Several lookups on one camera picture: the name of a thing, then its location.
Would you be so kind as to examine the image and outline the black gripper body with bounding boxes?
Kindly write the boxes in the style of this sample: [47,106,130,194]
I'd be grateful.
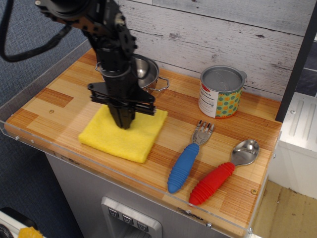
[87,66,156,116]

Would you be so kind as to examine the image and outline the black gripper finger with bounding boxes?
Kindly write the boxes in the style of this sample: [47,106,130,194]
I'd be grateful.
[122,108,135,129]
[108,105,126,128]

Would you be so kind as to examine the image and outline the yellow cloth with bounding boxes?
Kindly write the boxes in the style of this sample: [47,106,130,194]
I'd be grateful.
[78,105,168,163]

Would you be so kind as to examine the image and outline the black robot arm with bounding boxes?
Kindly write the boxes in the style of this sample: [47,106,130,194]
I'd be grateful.
[35,0,155,129]

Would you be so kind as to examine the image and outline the small steel pot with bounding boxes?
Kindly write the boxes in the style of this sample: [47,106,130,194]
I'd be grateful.
[96,54,159,92]

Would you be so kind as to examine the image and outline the toy food can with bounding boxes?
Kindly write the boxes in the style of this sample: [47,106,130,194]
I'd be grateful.
[198,65,247,119]

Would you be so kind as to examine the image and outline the silver dispenser button panel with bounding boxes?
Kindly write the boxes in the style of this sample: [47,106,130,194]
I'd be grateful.
[101,196,162,238]

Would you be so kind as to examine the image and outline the clear acrylic table guard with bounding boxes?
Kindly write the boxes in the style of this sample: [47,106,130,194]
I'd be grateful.
[0,51,281,238]

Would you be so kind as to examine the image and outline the yellow object at corner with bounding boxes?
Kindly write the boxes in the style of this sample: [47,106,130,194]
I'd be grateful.
[18,227,44,238]

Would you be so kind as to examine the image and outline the white cabinet at right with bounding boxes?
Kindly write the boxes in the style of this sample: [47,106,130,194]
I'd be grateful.
[268,93,317,198]

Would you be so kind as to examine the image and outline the blue handled fork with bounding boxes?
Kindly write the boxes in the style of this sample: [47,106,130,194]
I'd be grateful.
[167,120,214,193]

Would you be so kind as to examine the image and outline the black braided cable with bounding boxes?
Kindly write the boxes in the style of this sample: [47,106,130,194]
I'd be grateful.
[0,0,72,62]

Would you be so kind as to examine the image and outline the red handled spoon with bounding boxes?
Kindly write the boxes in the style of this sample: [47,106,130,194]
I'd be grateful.
[189,139,260,206]

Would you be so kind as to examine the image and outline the black vertical frame post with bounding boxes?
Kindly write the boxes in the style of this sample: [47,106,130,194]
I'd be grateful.
[275,3,317,122]

